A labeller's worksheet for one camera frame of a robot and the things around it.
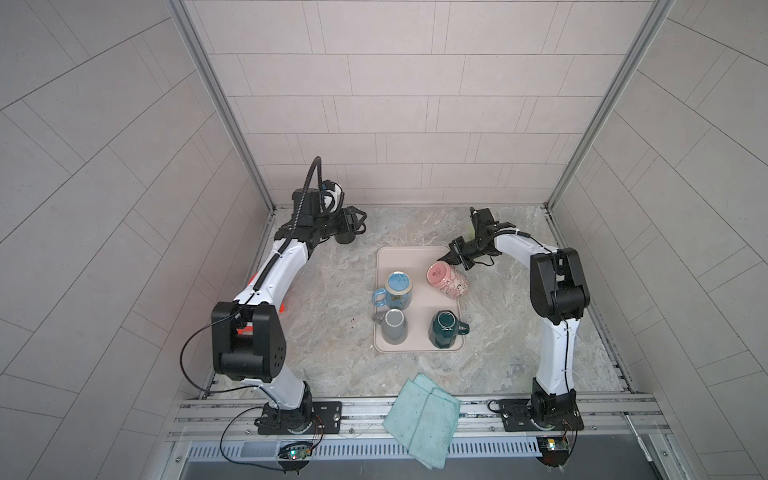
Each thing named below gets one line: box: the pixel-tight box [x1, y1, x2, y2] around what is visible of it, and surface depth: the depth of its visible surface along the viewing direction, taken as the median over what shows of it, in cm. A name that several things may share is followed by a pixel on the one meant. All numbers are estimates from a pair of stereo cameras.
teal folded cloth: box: [382, 373, 462, 470], surface depth 72 cm
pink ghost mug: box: [426, 261, 469, 299], surface depth 87 cm
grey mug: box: [372, 308, 409, 345], surface depth 80 cm
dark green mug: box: [428, 310, 470, 349], surface depth 79 cm
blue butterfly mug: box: [372, 270, 413, 310], surface depth 85 cm
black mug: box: [335, 231, 356, 244], surface depth 107 cm
